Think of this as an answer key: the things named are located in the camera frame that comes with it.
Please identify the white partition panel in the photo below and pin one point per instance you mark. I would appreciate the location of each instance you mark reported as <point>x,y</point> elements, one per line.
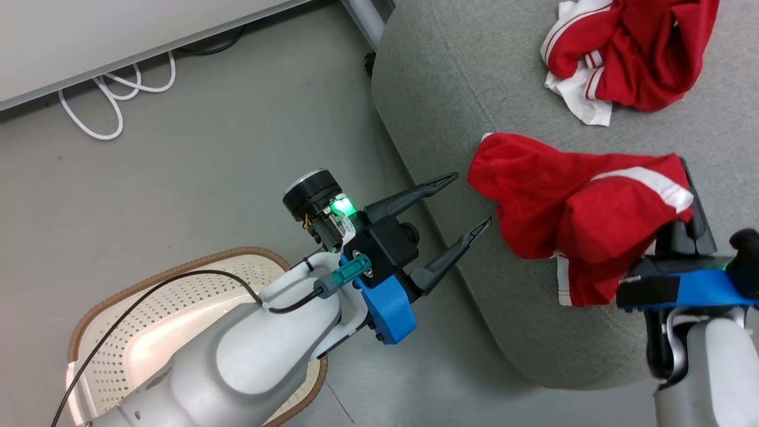
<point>118,35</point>

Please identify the red garment white striped trim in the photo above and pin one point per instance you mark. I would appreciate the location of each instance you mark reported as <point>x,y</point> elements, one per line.
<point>533,190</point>
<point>646,59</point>

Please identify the grey fabric sofa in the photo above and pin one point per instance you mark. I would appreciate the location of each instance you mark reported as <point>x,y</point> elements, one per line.
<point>474,77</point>

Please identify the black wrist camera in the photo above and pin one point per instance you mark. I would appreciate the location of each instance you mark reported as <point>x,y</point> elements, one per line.
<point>746,261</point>
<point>308,193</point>

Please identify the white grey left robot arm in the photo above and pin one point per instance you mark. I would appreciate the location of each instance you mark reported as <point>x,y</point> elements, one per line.
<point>255,356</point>

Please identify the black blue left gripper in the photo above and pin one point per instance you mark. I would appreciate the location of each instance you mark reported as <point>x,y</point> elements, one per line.
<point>385,249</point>

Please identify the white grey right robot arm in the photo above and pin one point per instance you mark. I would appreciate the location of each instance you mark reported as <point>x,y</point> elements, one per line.
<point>711,379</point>

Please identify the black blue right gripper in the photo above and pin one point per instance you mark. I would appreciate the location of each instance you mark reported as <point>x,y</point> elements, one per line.
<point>699,287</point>

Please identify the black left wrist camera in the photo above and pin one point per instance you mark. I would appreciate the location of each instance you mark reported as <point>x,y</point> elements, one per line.
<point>308,193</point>

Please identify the black caster wheel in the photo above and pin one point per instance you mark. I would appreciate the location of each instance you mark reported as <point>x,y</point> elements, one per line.
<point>369,64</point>

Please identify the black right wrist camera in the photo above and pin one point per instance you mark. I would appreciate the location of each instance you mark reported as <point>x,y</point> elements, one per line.
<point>746,261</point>

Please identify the grey partition leg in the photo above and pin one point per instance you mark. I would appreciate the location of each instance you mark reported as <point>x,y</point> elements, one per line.
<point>367,21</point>

